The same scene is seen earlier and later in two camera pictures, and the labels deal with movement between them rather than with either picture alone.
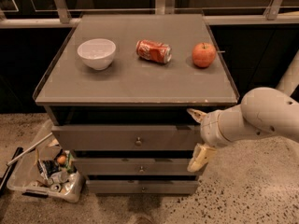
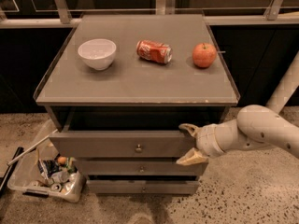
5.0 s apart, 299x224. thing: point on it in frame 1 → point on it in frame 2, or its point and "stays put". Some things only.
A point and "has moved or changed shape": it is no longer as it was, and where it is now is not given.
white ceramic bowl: (97, 53) stays put
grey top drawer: (163, 137) has moved or changed shape
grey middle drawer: (134, 166) stays put
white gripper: (209, 129) → (206, 139)
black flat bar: (6, 175) stays put
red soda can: (152, 50) stays put
